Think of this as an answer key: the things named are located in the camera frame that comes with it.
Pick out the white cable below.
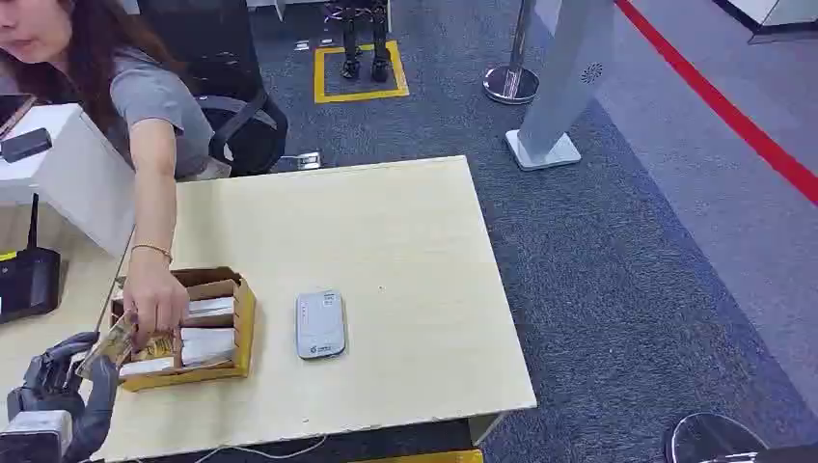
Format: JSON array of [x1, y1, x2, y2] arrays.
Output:
[[190, 433, 328, 463]]

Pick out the black robot legs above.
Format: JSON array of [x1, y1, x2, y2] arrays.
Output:
[[324, 0, 393, 84]]

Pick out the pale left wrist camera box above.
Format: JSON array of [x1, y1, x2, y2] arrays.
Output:
[[0, 410, 74, 463]]

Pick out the pale desk leg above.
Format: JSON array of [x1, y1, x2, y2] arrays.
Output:
[[468, 412, 507, 448]]

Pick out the flat white card stack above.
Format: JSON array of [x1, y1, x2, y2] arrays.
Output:
[[119, 357, 176, 378]]

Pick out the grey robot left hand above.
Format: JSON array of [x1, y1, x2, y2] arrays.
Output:
[[6, 331, 122, 463]]

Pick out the black office chair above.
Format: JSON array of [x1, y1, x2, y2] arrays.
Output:
[[193, 54, 290, 178]]

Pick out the grey gate pillar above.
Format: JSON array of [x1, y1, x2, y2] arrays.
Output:
[[504, 0, 618, 173]]

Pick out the black cabinet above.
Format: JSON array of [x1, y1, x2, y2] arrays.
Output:
[[136, 0, 264, 103]]

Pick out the white furniture base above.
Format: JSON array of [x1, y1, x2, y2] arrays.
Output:
[[711, 0, 818, 45]]

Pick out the thin gold bracelet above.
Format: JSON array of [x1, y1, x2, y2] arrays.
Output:
[[130, 243, 175, 264]]

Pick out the person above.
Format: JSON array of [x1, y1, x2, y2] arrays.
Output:
[[0, 0, 216, 350]]

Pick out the large white card stack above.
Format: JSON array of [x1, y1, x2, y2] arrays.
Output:
[[179, 327, 237, 368]]

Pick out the black router with antenna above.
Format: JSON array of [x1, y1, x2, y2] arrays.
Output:
[[0, 192, 63, 325]]

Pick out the person's hand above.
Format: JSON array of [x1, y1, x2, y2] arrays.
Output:
[[121, 254, 192, 350]]

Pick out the black phone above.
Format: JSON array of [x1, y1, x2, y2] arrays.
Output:
[[0, 127, 54, 165]]

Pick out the chrome stanchion post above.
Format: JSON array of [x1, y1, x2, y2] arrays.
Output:
[[481, 0, 541, 106]]

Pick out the yellow strip under desk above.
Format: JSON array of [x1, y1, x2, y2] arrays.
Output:
[[346, 449, 485, 463]]

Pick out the yellowish printed card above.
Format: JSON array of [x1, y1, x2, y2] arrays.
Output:
[[130, 332, 177, 364]]

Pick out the wooden card box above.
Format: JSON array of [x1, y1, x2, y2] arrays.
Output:
[[109, 266, 258, 393]]

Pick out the white box partition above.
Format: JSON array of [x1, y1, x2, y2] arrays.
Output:
[[0, 102, 137, 259]]

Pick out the small white card stack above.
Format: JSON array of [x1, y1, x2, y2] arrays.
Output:
[[186, 296, 235, 319]]

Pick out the chrome round stanchion base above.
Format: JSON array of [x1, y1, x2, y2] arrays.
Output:
[[662, 411, 770, 463]]

